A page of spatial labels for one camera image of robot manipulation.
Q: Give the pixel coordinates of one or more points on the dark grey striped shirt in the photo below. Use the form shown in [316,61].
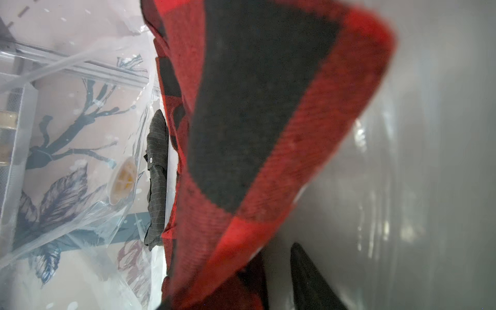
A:
[157,161]

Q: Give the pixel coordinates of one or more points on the clear plastic vacuum bag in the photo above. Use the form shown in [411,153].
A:
[402,216]

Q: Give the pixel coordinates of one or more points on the red black plaid cloth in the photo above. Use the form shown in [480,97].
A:
[258,95]

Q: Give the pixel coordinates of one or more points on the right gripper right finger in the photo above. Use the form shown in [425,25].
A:
[310,289]

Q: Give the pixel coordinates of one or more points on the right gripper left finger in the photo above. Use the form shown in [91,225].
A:
[253,279]

